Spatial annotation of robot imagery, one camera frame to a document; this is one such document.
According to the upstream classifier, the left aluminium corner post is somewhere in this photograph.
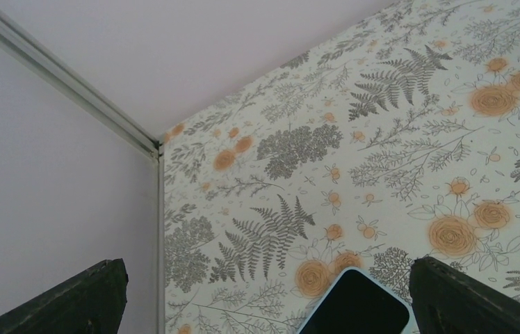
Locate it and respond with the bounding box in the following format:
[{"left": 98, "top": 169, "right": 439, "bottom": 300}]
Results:
[{"left": 0, "top": 11, "right": 162, "bottom": 333}]

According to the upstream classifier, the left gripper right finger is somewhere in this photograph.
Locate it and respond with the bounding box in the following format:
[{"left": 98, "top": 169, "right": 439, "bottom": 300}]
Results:
[{"left": 409, "top": 257, "right": 520, "bottom": 333}]

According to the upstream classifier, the phone in light blue case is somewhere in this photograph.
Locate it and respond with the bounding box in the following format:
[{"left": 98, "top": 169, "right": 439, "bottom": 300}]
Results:
[{"left": 297, "top": 267, "right": 415, "bottom": 334}]

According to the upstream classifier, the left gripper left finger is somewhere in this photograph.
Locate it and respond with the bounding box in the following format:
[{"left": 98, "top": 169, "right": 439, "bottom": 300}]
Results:
[{"left": 0, "top": 258, "right": 129, "bottom": 333}]

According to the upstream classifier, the floral patterned table mat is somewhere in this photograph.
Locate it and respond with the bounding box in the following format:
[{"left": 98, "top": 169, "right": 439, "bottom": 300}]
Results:
[{"left": 161, "top": 1, "right": 520, "bottom": 333}]

